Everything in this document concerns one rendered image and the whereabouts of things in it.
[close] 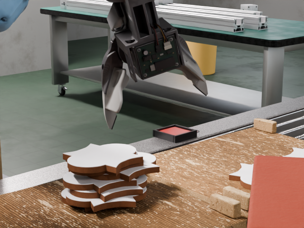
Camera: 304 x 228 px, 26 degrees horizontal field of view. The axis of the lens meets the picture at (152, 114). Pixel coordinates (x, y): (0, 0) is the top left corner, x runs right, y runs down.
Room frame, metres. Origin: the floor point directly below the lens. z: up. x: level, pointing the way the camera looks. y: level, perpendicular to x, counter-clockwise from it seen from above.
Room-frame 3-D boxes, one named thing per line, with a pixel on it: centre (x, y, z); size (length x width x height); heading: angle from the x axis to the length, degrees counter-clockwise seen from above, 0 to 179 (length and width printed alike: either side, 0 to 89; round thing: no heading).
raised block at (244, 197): (1.04, -0.15, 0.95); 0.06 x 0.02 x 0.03; 41
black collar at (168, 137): (1.52, -0.06, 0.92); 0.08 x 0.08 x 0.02; 44
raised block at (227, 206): (1.01, -0.12, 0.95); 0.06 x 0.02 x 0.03; 39
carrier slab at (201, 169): (1.27, -0.21, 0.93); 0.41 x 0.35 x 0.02; 131
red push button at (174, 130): (1.52, -0.06, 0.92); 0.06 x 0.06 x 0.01; 44
